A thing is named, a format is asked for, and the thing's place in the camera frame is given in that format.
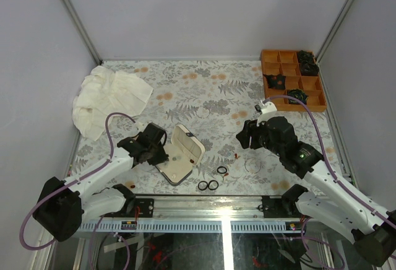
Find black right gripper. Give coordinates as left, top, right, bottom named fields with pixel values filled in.
left=235, top=115, right=283, bottom=157

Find cream and navy jewelry box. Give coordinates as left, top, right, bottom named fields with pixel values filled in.
left=155, top=124, right=205, bottom=186

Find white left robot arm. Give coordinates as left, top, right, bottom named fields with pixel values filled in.
left=33, top=123, right=205, bottom=242

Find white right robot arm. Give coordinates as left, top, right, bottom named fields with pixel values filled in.
left=238, top=116, right=395, bottom=267

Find floral table mat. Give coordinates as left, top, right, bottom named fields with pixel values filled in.
left=67, top=59, right=349, bottom=196

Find dark fabric flower orange dots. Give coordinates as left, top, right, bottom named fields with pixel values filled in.
left=265, top=74, right=286, bottom=90

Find dark green fabric flower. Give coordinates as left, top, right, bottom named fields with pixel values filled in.
left=286, top=89, right=308, bottom=105

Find white crumpled cloth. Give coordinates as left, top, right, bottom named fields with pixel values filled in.
left=72, top=66, right=153, bottom=141

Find orange divided tray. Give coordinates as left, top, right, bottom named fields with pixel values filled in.
left=260, top=50, right=327, bottom=112

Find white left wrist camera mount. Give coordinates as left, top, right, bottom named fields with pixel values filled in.
left=136, top=122, right=145, bottom=131

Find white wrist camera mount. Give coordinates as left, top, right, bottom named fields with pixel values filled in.
left=136, top=122, right=145, bottom=131
left=254, top=100, right=277, bottom=126

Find silver wire bangle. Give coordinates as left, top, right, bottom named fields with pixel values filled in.
left=244, top=158, right=262, bottom=174

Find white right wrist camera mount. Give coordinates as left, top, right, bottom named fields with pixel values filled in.
left=254, top=100, right=277, bottom=126

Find aluminium rail frame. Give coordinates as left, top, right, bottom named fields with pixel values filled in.
left=46, top=194, right=380, bottom=233

